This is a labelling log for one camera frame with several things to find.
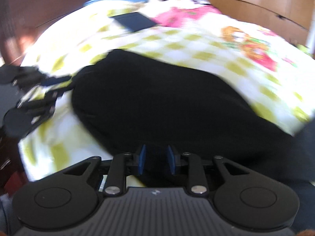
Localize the dark blue notebook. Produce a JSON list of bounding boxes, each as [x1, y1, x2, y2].
[[112, 12, 157, 32]]

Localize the black pants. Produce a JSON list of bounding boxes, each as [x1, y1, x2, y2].
[[71, 50, 314, 182]]

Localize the wooden wardrobe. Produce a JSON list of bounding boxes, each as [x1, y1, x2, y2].
[[209, 0, 314, 47]]

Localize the dark wooden headboard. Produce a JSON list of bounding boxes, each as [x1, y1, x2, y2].
[[1, 0, 89, 65]]

